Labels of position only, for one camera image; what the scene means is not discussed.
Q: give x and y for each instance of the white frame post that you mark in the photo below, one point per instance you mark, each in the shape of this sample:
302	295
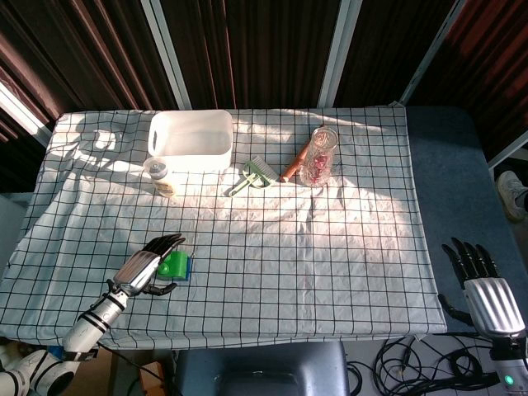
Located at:
433	49
165	49
24	113
337	51

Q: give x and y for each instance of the white plastic storage bin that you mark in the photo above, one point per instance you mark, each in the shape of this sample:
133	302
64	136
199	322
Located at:
190	140

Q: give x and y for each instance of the white bottle with clear cap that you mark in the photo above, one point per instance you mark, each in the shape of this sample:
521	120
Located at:
161	177

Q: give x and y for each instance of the green plastic object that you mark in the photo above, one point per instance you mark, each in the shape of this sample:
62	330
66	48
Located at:
173	266

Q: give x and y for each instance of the green comb brush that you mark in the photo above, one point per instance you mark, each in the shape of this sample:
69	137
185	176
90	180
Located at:
252	175

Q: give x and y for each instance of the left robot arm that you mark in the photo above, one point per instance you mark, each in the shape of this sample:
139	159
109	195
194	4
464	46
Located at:
78	330

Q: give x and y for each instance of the white checkered tablecloth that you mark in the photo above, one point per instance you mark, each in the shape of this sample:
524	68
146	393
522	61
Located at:
231	231

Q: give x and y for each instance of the dark brown curtain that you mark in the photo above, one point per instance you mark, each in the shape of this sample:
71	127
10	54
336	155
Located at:
247	49

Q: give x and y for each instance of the clear glass vase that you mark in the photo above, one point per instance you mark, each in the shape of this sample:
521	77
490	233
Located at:
317	158

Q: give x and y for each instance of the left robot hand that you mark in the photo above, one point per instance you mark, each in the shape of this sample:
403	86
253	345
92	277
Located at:
136	268

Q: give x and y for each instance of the brown wooden stick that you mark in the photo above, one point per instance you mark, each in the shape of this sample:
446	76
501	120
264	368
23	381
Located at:
295	163

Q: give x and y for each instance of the red dried flowers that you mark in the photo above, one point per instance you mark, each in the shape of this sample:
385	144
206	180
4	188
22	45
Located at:
317	164

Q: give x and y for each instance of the blue plastic block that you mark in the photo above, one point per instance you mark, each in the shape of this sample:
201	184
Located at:
189	270

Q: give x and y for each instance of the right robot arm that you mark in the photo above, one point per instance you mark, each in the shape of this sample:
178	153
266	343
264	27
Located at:
509	365

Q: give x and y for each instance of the white sneaker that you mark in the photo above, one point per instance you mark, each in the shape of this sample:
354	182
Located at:
511	194

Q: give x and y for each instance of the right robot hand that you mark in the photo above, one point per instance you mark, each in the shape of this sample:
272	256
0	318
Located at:
491	299

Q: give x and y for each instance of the dark grey chair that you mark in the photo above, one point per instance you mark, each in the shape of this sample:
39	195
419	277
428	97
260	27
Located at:
264	369

